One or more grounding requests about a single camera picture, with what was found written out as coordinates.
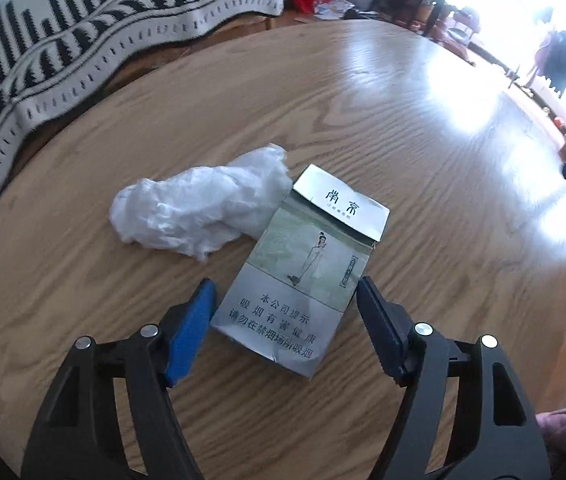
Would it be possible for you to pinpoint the white tissue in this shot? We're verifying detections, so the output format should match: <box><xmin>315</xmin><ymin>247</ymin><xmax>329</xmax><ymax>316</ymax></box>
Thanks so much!
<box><xmin>109</xmin><ymin>144</ymin><xmax>292</xmax><ymax>261</ymax></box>

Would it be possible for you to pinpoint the silver cigarette pack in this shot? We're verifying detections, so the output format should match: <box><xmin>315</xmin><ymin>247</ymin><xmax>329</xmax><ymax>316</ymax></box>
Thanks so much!
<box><xmin>211</xmin><ymin>165</ymin><xmax>390</xmax><ymax>378</ymax></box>

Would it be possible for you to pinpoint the black white striped blanket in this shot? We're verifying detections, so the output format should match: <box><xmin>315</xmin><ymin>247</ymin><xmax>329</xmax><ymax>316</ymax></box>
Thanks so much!
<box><xmin>0</xmin><ymin>0</ymin><xmax>284</xmax><ymax>192</ymax></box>

